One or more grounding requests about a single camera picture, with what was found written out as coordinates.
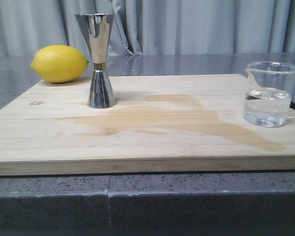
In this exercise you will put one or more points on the steel double jigger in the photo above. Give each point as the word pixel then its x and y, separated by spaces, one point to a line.
pixel 96 30

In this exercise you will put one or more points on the glass beaker with clear liquid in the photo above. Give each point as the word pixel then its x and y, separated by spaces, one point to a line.
pixel 269 94

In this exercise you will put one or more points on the wooden cutting board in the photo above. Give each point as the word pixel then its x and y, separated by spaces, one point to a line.
pixel 159 124

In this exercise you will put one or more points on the yellow lemon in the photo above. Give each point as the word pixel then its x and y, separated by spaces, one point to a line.
pixel 59 63

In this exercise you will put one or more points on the grey curtain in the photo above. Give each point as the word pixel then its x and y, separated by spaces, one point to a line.
pixel 152 27

